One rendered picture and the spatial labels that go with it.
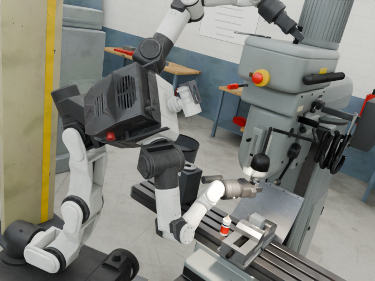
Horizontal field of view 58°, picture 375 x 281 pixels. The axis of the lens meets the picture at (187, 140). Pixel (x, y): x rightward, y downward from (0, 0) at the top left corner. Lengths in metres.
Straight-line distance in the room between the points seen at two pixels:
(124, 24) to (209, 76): 2.61
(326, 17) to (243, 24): 4.81
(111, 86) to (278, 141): 0.69
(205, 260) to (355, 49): 4.52
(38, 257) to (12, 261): 0.20
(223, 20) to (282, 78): 5.38
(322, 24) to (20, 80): 1.92
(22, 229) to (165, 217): 0.94
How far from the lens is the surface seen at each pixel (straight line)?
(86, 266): 2.01
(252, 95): 1.39
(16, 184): 2.89
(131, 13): 8.12
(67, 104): 1.45
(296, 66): 1.22
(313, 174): 1.89
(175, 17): 1.43
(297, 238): 2.09
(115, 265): 1.95
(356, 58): 5.67
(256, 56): 1.27
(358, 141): 1.62
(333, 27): 1.60
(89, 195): 1.56
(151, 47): 1.33
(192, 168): 1.81
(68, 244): 1.77
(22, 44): 2.54
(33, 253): 1.88
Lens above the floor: 1.94
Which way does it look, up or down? 21 degrees down
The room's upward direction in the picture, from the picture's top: 11 degrees clockwise
